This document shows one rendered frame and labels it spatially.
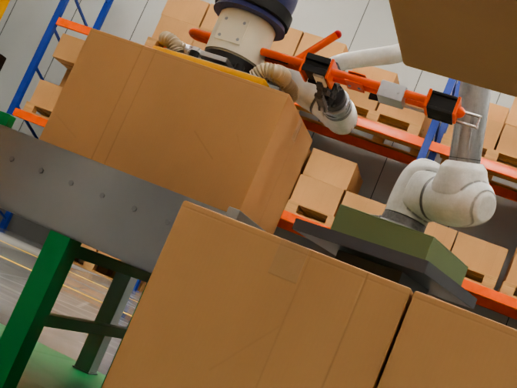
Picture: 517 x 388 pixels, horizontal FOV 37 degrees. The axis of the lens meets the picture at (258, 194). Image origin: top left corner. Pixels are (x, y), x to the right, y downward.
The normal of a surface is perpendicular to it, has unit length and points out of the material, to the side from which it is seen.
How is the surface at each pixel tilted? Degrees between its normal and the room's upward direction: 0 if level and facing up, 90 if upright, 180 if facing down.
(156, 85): 90
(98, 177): 90
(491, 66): 180
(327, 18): 90
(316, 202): 90
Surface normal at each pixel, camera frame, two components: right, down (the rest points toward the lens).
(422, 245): -0.51, -0.33
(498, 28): -0.39, 0.91
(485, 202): 0.51, 0.25
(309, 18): -0.22, -0.23
